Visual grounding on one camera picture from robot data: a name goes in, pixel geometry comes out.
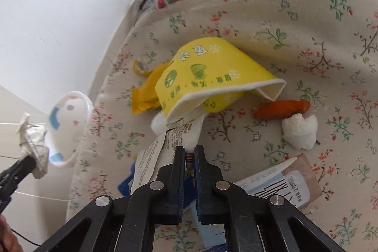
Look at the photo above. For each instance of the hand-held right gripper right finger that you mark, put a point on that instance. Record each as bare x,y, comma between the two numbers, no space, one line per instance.
199,181

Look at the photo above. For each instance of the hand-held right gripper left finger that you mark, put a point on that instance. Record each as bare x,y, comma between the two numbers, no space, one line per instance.
179,181

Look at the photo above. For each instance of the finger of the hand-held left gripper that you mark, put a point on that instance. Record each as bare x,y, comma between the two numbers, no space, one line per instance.
4,199
23,165

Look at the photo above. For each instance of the silver foil wrapper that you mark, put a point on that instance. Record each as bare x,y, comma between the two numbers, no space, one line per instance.
34,139

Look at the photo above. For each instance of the white printed plastic wrapper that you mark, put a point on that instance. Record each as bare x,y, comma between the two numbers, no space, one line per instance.
186,134

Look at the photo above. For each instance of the white plastic trash bin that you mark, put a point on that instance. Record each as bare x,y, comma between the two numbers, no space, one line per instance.
71,128

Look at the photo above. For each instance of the brown and white milk carton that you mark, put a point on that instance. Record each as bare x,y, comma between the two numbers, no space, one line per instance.
283,184

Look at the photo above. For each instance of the yellow plastic wrapper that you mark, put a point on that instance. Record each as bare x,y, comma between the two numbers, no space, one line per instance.
144,92

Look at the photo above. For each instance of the white tissue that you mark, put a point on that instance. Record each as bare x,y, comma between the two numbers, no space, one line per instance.
299,131

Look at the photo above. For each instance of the person's left hand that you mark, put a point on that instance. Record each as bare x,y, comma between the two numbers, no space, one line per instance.
7,237

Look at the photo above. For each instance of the orange peel piece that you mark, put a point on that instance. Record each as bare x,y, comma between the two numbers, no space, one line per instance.
280,108

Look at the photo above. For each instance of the floral cloth covered table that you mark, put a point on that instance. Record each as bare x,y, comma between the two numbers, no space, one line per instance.
295,48

